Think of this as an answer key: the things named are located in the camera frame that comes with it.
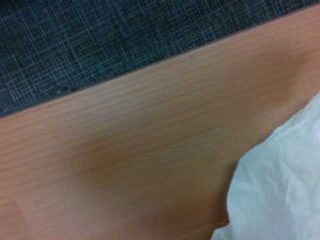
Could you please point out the white tissue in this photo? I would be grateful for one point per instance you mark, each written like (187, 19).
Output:
(277, 185)

